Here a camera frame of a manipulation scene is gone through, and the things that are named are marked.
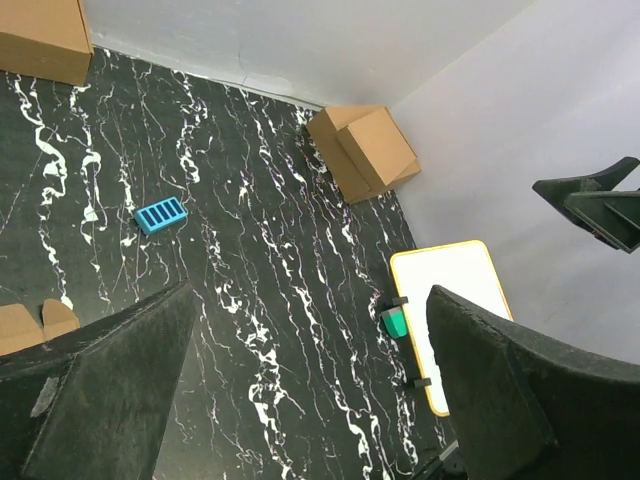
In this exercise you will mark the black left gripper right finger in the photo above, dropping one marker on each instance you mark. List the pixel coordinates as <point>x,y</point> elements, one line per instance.
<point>524,405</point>

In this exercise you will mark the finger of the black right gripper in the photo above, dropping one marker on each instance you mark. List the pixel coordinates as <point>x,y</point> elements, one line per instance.
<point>592,203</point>

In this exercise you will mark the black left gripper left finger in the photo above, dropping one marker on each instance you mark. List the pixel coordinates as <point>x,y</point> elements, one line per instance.
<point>94,403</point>

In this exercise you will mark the small cardboard box top right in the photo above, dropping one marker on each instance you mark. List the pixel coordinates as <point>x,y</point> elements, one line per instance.
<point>379,150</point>

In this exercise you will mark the large cardboard box bottom right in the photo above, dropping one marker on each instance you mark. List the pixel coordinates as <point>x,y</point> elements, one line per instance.
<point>323,128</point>

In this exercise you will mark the white board with yellow rim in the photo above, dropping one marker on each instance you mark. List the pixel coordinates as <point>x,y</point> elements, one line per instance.
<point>437,286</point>

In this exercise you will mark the green eraser block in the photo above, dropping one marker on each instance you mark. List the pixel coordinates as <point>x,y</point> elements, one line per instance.
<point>394,322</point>

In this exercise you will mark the blue slotted plastic block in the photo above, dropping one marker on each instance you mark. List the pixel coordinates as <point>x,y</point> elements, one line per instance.
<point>160,215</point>

